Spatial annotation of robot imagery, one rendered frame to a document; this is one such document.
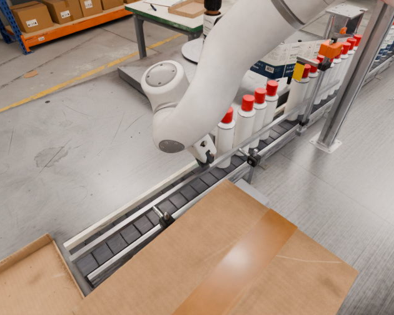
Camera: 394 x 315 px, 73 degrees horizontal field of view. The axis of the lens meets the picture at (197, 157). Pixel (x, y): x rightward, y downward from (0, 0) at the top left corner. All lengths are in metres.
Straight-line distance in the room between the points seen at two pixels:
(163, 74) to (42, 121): 0.81
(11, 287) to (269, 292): 0.61
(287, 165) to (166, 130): 0.57
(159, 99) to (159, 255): 0.26
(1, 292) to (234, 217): 0.58
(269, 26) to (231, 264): 0.33
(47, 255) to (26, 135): 0.54
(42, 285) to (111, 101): 0.76
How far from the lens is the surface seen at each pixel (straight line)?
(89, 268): 0.70
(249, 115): 0.76
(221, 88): 0.44
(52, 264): 0.79
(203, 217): 0.43
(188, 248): 0.41
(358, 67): 0.92
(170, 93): 0.49
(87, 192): 0.89
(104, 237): 0.63
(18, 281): 0.81
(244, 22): 0.42
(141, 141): 1.00
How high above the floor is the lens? 1.49
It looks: 46 degrees down
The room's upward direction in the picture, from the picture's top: straight up
